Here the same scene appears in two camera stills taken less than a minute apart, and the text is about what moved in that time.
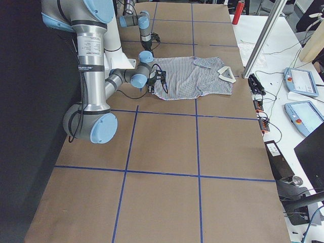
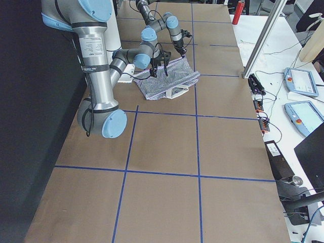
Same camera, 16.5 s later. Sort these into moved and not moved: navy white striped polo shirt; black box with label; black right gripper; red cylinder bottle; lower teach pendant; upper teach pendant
Moved: black right gripper; navy white striped polo shirt
Not moved: upper teach pendant; red cylinder bottle; lower teach pendant; black box with label
